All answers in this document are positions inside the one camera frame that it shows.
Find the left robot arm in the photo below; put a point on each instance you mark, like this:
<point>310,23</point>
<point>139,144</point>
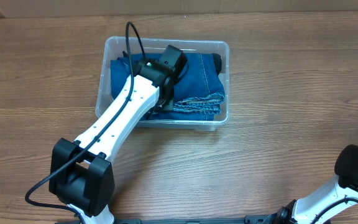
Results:
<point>81,170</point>

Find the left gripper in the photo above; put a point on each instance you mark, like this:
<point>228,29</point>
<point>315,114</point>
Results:
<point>166,104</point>

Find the clear plastic storage bin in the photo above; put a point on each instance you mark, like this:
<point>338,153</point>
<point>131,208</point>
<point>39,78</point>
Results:
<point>113,49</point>

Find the black garment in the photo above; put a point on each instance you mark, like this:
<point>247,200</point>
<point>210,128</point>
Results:
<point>217,62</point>

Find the blue denim jeans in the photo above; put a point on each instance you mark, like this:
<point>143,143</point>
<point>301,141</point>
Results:
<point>198,94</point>

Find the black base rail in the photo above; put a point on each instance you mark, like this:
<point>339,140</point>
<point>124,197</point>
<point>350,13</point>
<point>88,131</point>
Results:
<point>249,219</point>

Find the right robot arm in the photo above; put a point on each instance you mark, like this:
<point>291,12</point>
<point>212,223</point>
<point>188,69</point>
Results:
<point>335,196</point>

